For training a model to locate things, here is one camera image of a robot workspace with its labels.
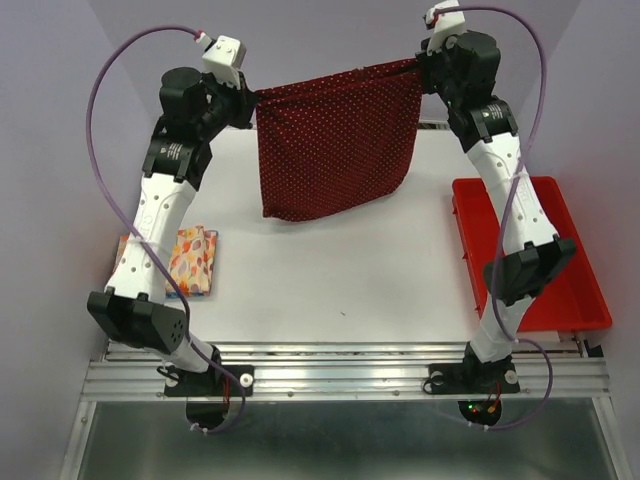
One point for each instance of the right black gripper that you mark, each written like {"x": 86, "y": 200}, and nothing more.
{"x": 450, "y": 48}

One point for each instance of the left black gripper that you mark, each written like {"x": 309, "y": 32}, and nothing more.
{"x": 243, "y": 98}

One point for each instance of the red polka dot skirt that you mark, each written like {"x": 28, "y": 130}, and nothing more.
{"x": 336, "y": 142}

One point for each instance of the orange floral cream skirt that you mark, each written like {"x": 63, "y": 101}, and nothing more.
{"x": 191, "y": 263}

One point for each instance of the blue floral skirt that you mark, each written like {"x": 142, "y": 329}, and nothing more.
{"x": 192, "y": 296}

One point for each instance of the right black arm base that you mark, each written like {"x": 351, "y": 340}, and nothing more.
{"x": 454, "y": 379}

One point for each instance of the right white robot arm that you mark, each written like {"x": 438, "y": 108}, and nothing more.
{"x": 529, "y": 253}

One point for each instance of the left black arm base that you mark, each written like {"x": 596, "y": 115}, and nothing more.
{"x": 235, "y": 380}

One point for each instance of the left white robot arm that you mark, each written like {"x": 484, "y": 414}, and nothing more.
{"x": 131, "y": 308}

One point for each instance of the red plastic bin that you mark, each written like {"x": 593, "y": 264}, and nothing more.
{"x": 572, "y": 302}

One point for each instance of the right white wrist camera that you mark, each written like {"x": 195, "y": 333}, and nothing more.
{"x": 443, "y": 26}

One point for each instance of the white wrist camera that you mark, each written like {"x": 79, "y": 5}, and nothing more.
{"x": 443, "y": 26}
{"x": 223, "y": 59}

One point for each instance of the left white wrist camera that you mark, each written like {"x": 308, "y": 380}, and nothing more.
{"x": 223, "y": 59}

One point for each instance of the aluminium frame rail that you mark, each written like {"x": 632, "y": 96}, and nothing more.
{"x": 314, "y": 372}

